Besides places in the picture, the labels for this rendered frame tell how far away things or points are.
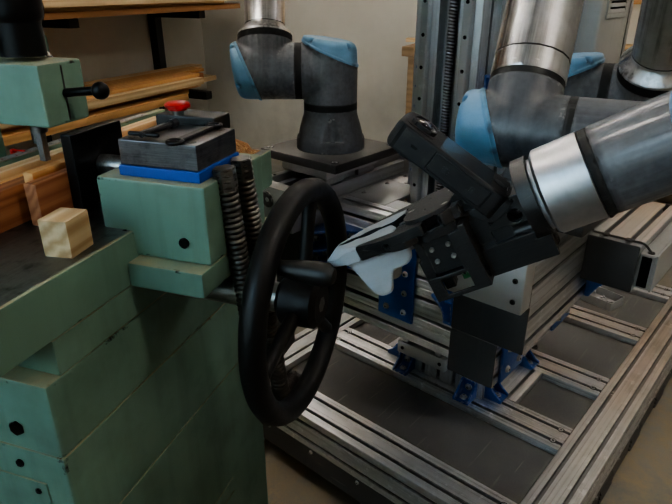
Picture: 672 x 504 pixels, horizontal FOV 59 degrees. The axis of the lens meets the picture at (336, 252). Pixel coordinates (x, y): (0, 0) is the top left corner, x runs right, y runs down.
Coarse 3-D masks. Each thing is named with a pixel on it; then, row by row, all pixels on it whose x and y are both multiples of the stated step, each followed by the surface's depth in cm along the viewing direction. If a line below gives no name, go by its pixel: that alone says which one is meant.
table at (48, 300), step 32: (32, 224) 67; (96, 224) 67; (0, 256) 59; (32, 256) 59; (96, 256) 60; (128, 256) 65; (224, 256) 67; (0, 288) 53; (32, 288) 53; (64, 288) 57; (96, 288) 61; (160, 288) 65; (192, 288) 63; (0, 320) 50; (32, 320) 53; (64, 320) 57; (0, 352) 50; (32, 352) 54
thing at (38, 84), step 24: (0, 72) 66; (24, 72) 65; (48, 72) 66; (72, 72) 69; (0, 96) 67; (24, 96) 66; (48, 96) 66; (0, 120) 69; (24, 120) 68; (48, 120) 67; (72, 120) 70
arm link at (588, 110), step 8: (584, 104) 54; (592, 104) 54; (600, 104) 54; (608, 104) 54; (616, 104) 54; (624, 104) 53; (632, 104) 53; (576, 112) 54; (584, 112) 54; (592, 112) 54; (600, 112) 53; (608, 112) 53; (616, 112) 53; (576, 120) 54; (584, 120) 54; (592, 120) 53; (576, 128) 54
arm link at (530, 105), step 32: (512, 0) 59; (544, 0) 57; (576, 0) 58; (512, 32) 58; (544, 32) 57; (576, 32) 59; (512, 64) 57; (544, 64) 56; (480, 96) 58; (512, 96) 56; (544, 96) 56; (576, 96) 56; (480, 128) 57; (512, 128) 56; (544, 128) 55; (480, 160) 60
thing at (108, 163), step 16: (80, 128) 69; (96, 128) 70; (112, 128) 73; (64, 144) 67; (80, 144) 68; (96, 144) 71; (112, 144) 73; (80, 160) 68; (96, 160) 71; (112, 160) 70; (80, 176) 69; (96, 176) 71; (80, 192) 69; (96, 192) 72; (80, 208) 70
